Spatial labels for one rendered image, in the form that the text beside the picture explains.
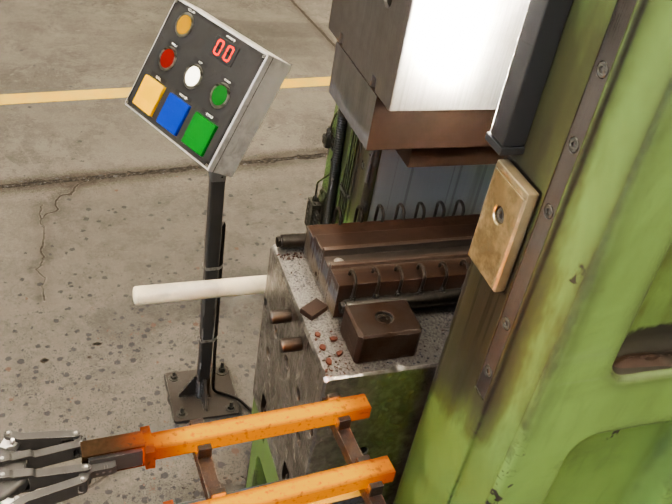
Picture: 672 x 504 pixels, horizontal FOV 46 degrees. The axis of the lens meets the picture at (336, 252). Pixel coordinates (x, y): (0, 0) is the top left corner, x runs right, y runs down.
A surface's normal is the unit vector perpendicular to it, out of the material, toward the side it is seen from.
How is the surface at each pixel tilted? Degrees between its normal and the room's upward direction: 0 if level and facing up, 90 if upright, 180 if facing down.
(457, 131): 90
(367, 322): 0
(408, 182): 90
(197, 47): 60
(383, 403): 90
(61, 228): 0
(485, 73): 90
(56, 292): 0
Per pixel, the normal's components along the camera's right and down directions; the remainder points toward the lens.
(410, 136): 0.30, 0.61
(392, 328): 0.14, -0.79
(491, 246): -0.94, 0.07
